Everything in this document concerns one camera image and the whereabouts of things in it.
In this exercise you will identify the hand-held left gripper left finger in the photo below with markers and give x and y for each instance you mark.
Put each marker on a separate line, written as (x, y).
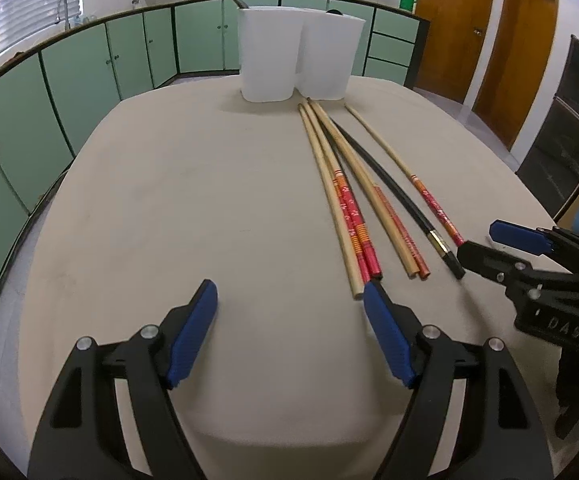
(194, 330)

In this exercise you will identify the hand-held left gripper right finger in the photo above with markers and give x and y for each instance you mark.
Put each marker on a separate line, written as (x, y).
(387, 330)

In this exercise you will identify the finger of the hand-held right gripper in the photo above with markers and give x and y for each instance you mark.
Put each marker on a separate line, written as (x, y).
(489, 262)
(519, 237)

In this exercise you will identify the black chopstick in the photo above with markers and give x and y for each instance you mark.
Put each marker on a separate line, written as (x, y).
(449, 255)

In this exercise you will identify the plain wooden chopstick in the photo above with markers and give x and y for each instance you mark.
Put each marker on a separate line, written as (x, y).
(403, 260)
(329, 200)

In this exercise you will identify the white plastic utensil holder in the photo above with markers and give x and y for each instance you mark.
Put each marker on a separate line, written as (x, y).
(327, 55)
(269, 55)

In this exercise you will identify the black cabinet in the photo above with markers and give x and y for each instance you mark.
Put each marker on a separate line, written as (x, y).
(569, 130)

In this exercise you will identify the beige table mat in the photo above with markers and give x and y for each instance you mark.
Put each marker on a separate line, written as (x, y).
(194, 200)

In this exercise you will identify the brown wooden door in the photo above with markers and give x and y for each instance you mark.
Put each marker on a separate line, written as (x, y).
(454, 30)
(514, 55)

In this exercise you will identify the green base cabinets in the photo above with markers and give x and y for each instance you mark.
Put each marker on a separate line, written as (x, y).
(94, 60)

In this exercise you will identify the metal kitchen faucet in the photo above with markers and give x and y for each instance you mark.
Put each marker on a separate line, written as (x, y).
(61, 7)

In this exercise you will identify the window blinds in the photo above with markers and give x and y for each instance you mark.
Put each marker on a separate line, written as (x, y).
(29, 10)

